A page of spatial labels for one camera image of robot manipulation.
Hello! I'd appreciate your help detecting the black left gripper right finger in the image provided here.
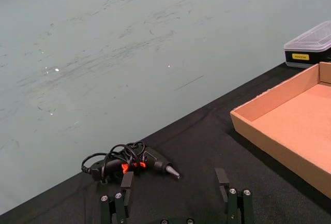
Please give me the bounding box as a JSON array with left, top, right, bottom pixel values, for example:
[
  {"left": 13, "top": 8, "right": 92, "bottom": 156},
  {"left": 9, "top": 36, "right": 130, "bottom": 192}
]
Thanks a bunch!
[{"left": 214, "top": 168, "right": 255, "bottom": 224}]

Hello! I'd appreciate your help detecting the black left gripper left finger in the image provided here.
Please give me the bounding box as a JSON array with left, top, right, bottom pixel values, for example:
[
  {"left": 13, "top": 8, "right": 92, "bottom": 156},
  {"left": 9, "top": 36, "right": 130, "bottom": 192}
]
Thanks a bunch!
[{"left": 100, "top": 171, "right": 134, "bottom": 224}]

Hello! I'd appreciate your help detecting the black table cloth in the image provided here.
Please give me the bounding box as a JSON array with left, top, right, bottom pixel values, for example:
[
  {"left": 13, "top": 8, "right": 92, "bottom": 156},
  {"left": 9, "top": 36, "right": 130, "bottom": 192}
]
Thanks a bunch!
[{"left": 0, "top": 62, "right": 331, "bottom": 224}]

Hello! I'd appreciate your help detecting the shallow brown cardboard tray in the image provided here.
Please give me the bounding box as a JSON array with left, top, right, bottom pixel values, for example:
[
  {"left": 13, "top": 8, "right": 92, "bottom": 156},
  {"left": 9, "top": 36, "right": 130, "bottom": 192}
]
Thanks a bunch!
[{"left": 230, "top": 61, "right": 331, "bottom": 199}]

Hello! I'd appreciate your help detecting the clear plastic case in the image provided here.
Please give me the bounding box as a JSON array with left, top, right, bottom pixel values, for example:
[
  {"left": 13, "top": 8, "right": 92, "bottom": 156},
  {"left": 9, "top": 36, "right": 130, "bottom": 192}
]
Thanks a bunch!
[{"left": 283, "top": 20, "right": 331, "bottom": 69}]

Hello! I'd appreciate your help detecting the black corded glue gun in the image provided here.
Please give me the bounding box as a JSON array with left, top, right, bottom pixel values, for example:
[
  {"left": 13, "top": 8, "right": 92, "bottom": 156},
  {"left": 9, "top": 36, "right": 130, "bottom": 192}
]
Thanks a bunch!
[{"left": 81, "top": 140, "right": 181, "bottom": 185}]

